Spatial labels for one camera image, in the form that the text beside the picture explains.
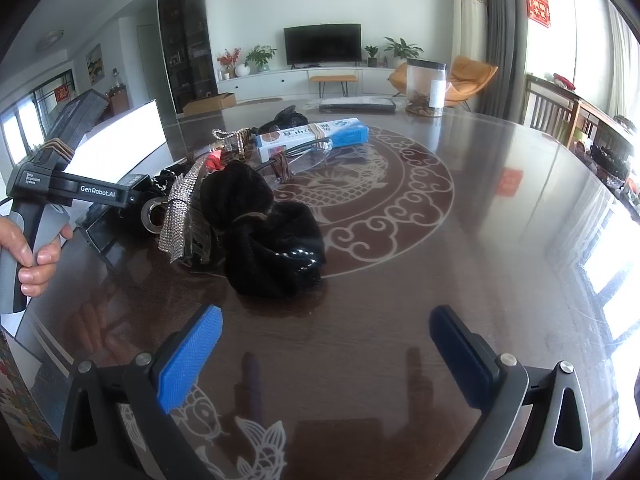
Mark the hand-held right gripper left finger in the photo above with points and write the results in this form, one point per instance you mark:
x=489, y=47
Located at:
x=190, y=355

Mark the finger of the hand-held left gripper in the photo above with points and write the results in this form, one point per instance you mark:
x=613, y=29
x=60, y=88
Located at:
x=137, y=187

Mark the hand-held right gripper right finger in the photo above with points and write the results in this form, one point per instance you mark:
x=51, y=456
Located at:
x=460, y=355

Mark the clear glasses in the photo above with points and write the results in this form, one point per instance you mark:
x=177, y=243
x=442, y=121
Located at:
x=312, y=157

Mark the blue white toothpaste box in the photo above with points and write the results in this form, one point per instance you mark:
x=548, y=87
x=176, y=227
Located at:
x=320, y=132

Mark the person's left hand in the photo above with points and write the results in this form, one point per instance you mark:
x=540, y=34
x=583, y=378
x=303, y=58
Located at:
x=42, y=262

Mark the rhinestone bow hair clip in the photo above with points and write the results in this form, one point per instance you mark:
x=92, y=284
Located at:
x=182, y=210

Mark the red cloth piece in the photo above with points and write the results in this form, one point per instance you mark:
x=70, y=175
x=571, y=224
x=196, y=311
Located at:
x=213, y=160

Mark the wooden side cabinet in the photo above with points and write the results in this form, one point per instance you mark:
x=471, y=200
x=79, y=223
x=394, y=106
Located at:
x=119, y=100

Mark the cardboard box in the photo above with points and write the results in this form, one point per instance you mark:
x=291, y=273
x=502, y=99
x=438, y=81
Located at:
x=210, y=102

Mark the white interior door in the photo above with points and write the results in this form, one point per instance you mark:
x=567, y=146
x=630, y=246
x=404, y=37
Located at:
x=148, y=65

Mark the black fuzzy cloth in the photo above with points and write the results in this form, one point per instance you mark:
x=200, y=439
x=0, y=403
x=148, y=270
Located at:
x=265, y=240

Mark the dark display cabinet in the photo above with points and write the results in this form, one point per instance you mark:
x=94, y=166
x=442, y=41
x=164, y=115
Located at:
x=185, y=40

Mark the red flowers in vase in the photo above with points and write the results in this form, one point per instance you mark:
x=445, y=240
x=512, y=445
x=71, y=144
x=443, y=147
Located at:
x=227, y=60

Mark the round white vase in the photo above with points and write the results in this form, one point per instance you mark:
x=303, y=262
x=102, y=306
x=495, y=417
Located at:
x=243, y=69

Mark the round ceiling light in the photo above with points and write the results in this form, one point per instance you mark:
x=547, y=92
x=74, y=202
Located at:
x=50, y=39

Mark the white television console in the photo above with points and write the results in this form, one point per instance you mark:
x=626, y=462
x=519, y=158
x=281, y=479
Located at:
x=270, y=82

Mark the patterned cloth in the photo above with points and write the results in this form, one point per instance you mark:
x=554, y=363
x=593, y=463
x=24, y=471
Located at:
x=22, y=410

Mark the green potted plant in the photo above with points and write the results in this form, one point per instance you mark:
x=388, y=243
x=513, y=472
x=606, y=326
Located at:
x=260, y=56

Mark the wooden bench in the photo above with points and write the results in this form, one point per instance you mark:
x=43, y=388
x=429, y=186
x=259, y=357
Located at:
x=332, y=79

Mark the black television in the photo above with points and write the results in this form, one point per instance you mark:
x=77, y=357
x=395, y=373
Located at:
x=322, y=44

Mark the wooden sideboard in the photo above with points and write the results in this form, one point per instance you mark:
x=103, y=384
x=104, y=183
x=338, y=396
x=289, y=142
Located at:
x=610, y=140

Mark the wooden dining chair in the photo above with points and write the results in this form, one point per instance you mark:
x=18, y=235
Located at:
x=550, y=105

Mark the small potted plant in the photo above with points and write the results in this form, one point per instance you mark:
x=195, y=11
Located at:
x=371, y=54

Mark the clear jar with black lid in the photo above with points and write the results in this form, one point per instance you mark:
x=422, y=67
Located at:
x=425, y=85

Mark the orange lounge chair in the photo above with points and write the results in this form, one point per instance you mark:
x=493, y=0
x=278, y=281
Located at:
x=470, y=77

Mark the large leafy potted plant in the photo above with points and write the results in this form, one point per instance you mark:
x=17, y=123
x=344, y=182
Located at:
x=401, y=49

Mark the grey curtain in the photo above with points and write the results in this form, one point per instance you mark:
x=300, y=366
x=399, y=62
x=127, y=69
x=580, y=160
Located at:
x=500, y=35

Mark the framed wall painting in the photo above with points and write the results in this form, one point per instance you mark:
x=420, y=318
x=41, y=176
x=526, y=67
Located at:
x=95, y=64

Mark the red wall decoration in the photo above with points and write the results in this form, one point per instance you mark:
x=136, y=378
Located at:
x=538, y=7

